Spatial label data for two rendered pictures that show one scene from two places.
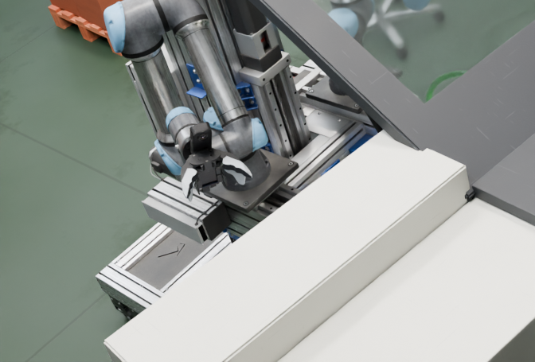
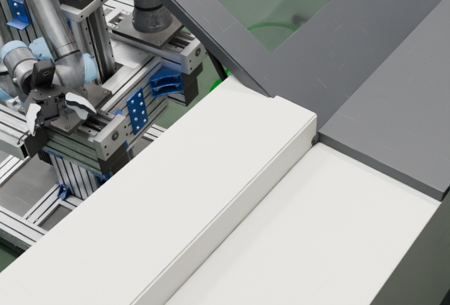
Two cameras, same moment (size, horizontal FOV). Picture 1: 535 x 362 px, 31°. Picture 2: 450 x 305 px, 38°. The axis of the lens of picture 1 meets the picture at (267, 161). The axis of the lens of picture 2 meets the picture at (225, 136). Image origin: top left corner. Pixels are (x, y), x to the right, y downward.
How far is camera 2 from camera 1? 63 cm
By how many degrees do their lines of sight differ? 18
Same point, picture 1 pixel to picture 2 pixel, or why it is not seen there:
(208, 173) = (51, 108)
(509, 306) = (373, 252)
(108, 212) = not seen: outside the picture
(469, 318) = (338, 265)
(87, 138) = not seen: outside the picture
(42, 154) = not seen: outside the picture
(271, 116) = (85, 49)
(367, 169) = (223, 114)
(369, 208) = (234, 155)
